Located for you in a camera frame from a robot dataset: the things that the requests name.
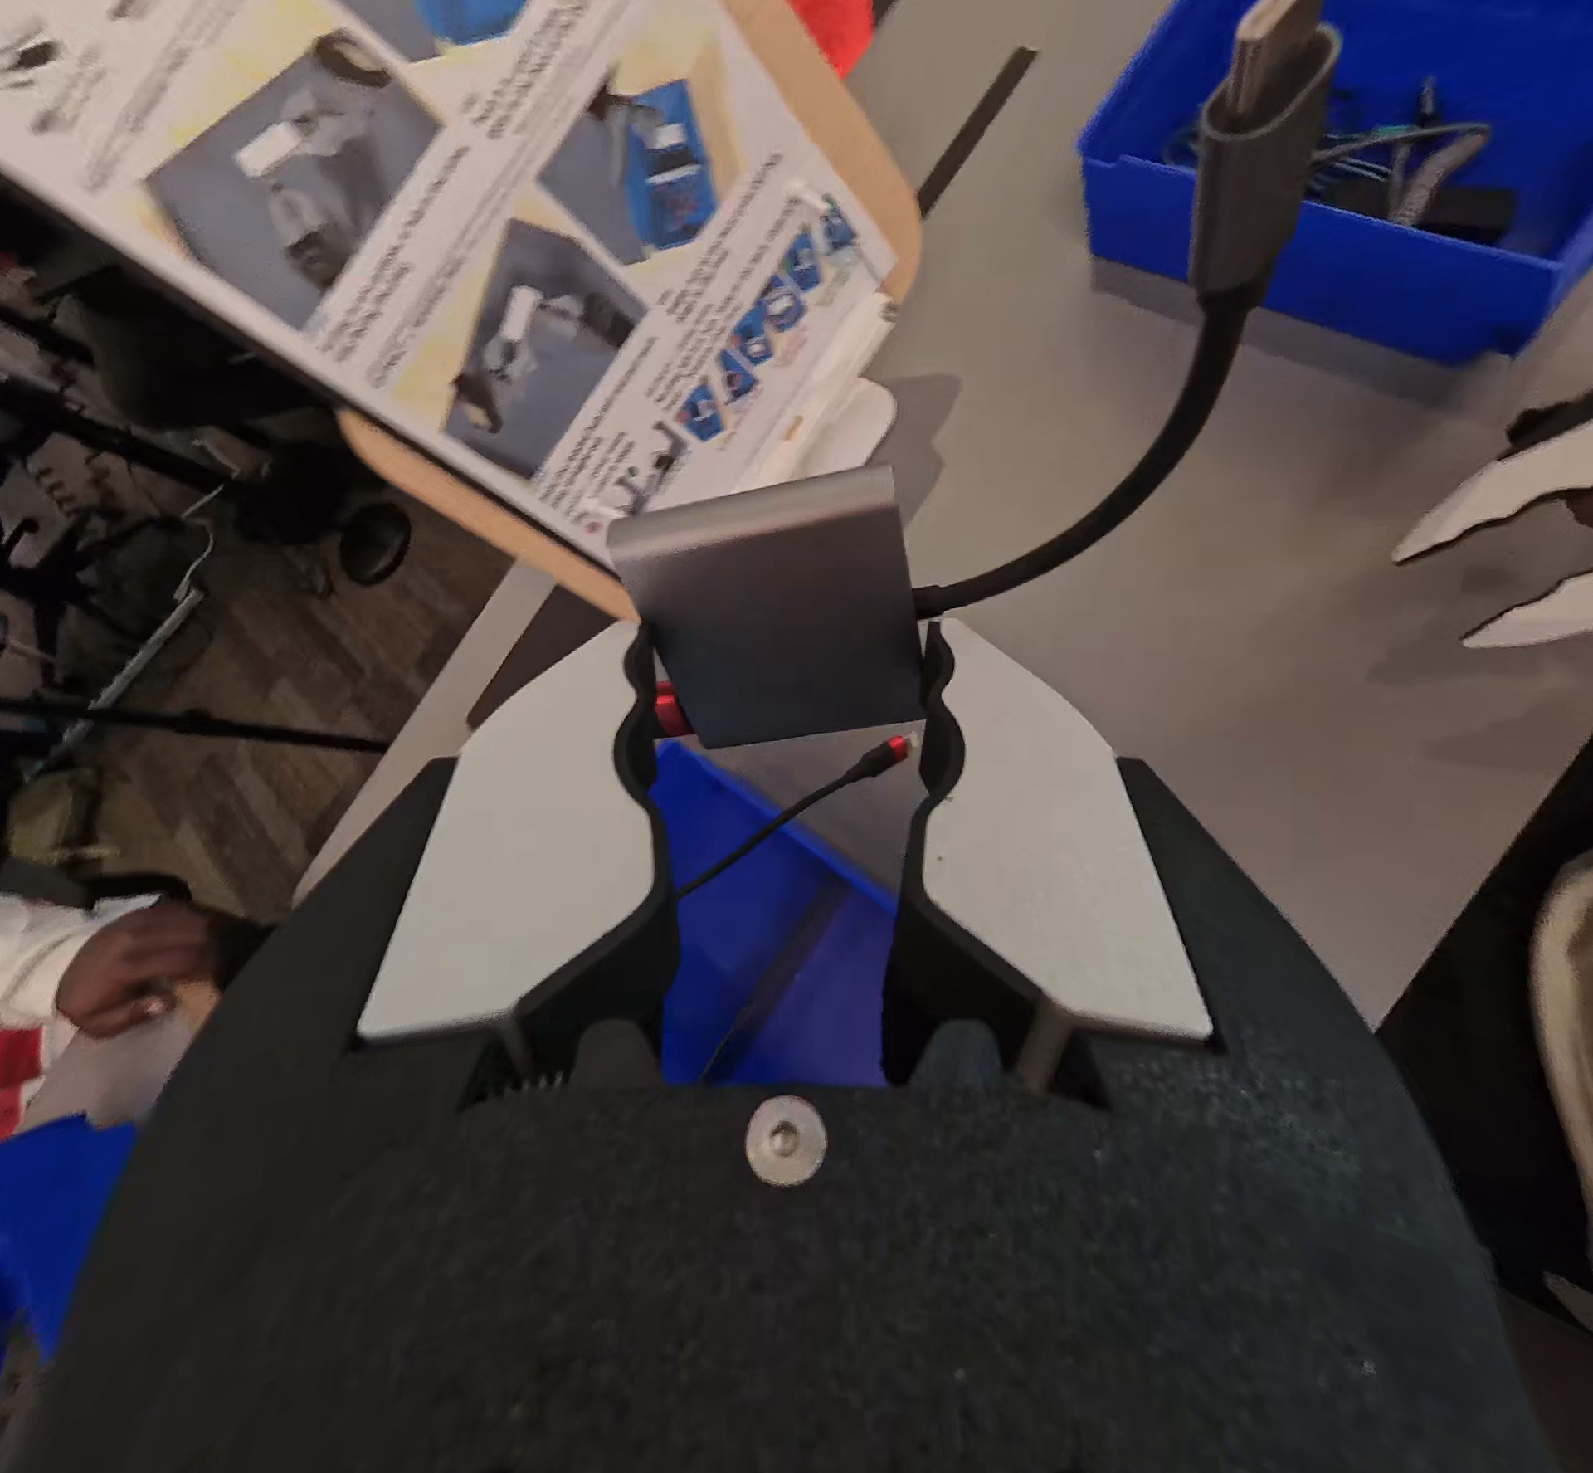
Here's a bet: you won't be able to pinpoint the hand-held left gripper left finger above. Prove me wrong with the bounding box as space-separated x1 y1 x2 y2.
357 624 680 1045

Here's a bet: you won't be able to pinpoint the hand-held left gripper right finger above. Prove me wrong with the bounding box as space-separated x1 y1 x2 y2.
880 619 1214 1094

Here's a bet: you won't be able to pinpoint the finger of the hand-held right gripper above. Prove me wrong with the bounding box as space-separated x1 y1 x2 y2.
1462 573 1593 653
1390 395 1593 563

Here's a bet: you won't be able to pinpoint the black red-tipped usb cable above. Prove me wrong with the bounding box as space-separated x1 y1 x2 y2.
649 680 924 899

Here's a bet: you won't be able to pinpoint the grey usb cable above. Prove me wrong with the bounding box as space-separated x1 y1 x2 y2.
1319 118 1494 232

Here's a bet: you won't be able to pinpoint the grey usb hub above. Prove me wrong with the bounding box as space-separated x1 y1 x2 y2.
607 0 1345 750

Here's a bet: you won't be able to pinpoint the black tripod stand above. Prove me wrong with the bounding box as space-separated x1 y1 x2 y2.
0 252 389 758

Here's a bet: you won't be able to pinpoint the black round stand base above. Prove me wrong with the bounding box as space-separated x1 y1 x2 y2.
335 499 415 587

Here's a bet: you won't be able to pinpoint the person's tan trousers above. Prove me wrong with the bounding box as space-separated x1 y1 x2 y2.
1528 850 1593 1250

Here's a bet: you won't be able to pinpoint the white document stand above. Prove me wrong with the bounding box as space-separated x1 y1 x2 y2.
547 290 900 534

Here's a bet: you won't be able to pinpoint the printed instruction sheet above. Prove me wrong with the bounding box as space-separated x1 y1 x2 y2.
0 0 900 529

